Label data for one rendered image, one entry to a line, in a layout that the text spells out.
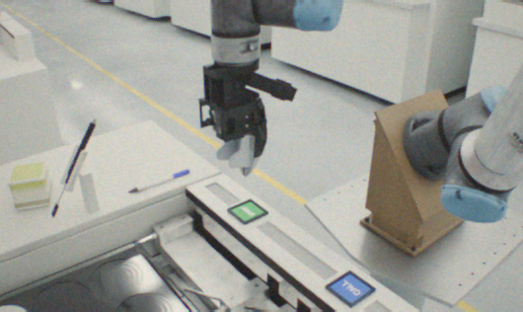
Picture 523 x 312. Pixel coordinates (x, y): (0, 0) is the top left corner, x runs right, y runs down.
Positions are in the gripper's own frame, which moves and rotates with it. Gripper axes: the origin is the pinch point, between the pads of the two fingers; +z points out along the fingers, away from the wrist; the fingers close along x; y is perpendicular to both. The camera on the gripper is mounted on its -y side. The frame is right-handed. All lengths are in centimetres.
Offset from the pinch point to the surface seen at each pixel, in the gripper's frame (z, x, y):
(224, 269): 17.6, 2.5, 7.8
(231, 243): 13.8, 1.0, 5.0
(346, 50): 68, -198, -260
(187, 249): 17.6, -6.6, 10.2
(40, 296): 15.7, -9.0, 39.1
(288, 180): 106, -118, -121
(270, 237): 10.0, 7.9, 1.4
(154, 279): 15.6, -0.9, 20.5
